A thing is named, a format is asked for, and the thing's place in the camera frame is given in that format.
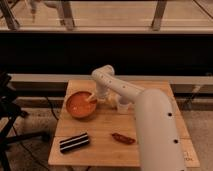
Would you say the orange ceramic bowl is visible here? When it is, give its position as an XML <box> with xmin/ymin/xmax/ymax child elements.
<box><xmin>66</xmin><ymin>91</ymin><xmax>97</xmax><ymax>119</ymax></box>

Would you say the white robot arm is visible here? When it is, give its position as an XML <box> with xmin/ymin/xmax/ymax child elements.
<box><xmin>91</xmin><ymin>65</ymin><xmax>187</xmax><ymax>171</ymax></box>

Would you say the wooden table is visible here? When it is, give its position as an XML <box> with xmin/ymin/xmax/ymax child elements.
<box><xmin>47</xmin><ymin>79</ymin><xmax>201</xmax><ymax>169</ymax></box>

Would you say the black white striped block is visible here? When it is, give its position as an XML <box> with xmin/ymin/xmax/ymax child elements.
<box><xmin>59</xmin><ymin>133</ymin><xmax>90</xmax><ymax>153</ymax></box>

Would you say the black tripod stand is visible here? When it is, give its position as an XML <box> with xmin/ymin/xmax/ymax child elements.
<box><xmin>0</xmin><ymin>71</ymin><xmax>50</xmax><ymax>171</ymax></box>

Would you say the black cable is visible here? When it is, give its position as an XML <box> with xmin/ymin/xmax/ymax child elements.
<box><xmin>45</xmin><ymin>96</ymin><xmax>60</xmax><ymax>122</ymax></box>

